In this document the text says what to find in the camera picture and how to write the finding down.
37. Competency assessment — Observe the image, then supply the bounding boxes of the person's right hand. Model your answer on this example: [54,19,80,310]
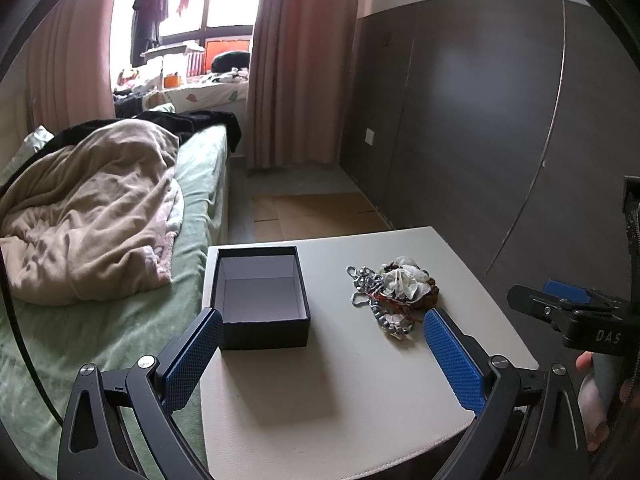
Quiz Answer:
[575,351,639,455]

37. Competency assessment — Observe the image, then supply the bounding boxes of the green bed sheet mattress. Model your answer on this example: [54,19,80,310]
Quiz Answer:
[1,126,228,479]

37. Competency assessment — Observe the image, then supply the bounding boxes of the white mother-of-pearl butterfly brooch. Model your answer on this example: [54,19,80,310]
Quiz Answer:
[381,266,431,302]

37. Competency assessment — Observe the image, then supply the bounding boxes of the hanging dark clothes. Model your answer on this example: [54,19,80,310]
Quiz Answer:
[130,0,168,67]

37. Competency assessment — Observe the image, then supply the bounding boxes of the orange box by window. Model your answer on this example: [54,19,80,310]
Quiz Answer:
[205,38,250,73]

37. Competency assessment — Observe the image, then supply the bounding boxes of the pink right curtain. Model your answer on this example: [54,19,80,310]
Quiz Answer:
[245,0,358,169]

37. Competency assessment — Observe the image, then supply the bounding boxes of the flattened cardboard on floor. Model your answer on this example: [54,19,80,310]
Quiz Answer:
[253,192,390,242]

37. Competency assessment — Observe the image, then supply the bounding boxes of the beige blanket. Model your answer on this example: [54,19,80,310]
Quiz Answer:
[1,119,184,306]

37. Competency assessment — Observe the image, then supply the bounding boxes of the pink curtain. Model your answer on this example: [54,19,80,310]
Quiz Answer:
[24,0,126,134]
[245,0,358,169]

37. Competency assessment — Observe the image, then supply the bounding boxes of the black clothing on bed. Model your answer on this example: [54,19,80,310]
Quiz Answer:
[134,108,243,155]

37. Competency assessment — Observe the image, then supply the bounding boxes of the floral patterned bedding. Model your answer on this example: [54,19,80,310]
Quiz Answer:
[142,80,248,113]

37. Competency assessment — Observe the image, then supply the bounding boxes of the pink left curtain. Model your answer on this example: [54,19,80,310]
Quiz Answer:
[24,0,126,134]

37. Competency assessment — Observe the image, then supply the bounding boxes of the black cable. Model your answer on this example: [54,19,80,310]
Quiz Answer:
[0,253,66,430]

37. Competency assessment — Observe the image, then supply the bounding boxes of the white wall socket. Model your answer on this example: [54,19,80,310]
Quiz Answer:
[364,128,375,146]

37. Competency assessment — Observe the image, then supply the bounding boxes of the black open jewelry box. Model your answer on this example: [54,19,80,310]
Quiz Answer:
[203,246,311,351]

